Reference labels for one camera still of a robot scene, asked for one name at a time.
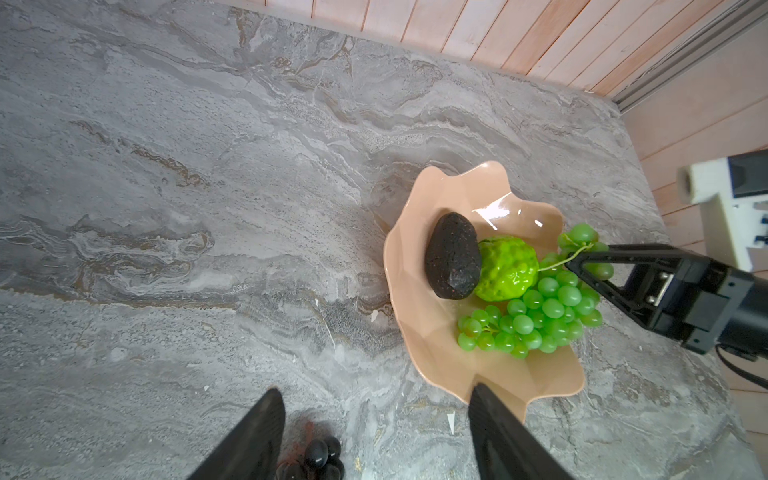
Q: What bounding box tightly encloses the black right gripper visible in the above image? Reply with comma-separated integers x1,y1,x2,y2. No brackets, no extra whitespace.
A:
565,243,767,360

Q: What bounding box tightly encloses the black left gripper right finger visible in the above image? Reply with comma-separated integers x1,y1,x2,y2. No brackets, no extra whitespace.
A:
468,383,572,480

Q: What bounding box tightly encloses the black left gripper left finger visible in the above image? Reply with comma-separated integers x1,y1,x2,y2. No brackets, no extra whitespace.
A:
188,388,286,480

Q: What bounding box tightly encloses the dark purple grape bunch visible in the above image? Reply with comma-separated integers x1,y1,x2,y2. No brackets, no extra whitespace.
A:
275,436,346,480

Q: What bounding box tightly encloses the green grape bunch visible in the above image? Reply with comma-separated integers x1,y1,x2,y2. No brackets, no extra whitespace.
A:
456,223,607,359

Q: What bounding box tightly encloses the bumpy green fake fruit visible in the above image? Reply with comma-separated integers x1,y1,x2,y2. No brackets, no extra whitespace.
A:
474,236,539,302

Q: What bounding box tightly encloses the dark fake avocado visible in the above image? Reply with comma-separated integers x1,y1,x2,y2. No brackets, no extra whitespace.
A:
424,212,482,300

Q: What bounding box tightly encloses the pink scalloped fruit bowl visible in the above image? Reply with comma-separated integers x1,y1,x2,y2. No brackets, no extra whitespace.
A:
383,161,585,420

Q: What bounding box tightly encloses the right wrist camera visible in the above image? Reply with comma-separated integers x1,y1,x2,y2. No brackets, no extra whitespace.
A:
677,150,767,271

